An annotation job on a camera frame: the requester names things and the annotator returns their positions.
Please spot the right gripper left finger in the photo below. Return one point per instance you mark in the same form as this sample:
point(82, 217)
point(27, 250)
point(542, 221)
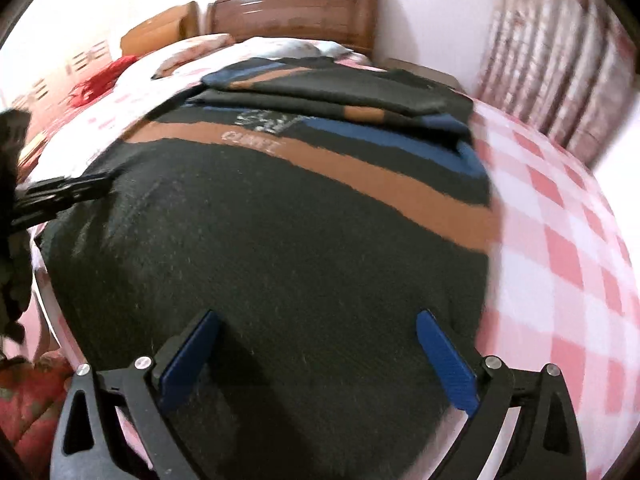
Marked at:
point(113, 423)

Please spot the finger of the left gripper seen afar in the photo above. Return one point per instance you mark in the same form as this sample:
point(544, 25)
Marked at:
point(42, 201)

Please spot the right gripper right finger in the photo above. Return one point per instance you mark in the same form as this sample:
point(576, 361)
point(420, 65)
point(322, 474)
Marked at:
point(545, 442)

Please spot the black striped knit sweater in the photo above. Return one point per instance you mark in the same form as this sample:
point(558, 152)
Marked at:
point(317, 209)

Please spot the red cloth on bed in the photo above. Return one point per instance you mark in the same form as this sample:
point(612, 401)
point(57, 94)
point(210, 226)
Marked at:
point(87, 91)

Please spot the pink checkered bed sheet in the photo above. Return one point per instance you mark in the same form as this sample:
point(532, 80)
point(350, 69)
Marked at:
point(560, 288)

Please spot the brown wooden cabinet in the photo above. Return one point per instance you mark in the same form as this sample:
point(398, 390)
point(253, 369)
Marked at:
point(168, 27)

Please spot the pink floral pillow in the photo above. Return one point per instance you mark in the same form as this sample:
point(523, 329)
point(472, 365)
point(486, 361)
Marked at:
point(188, 50)

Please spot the light blue floral pillow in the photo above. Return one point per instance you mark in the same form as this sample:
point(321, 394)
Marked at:
point(299, 48)

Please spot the wooden headboard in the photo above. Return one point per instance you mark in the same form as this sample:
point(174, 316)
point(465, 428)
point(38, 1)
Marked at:
point(351, 23)

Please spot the floral pink curtain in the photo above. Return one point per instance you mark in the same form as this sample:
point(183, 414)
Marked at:
point(563, 67)

